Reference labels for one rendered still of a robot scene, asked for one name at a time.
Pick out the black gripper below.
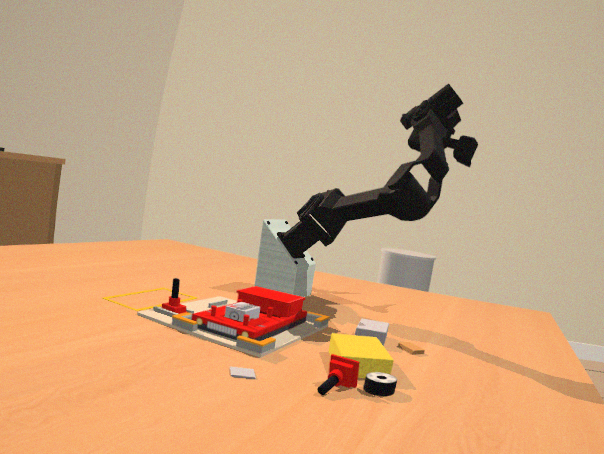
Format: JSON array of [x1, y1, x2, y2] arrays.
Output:
[[408, 129, 478, 167]]

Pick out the black toy tyre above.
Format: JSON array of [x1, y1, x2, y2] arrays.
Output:
[[363, 372, 397, 396]]

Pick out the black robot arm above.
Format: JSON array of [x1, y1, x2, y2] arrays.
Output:
[[277, 83, 463, 259]]

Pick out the yellow block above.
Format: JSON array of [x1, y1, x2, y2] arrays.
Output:
[[329, 334, 394, 379]]

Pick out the small orange flat bar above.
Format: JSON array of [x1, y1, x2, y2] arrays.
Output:
[[398, 342, 425, 355]]

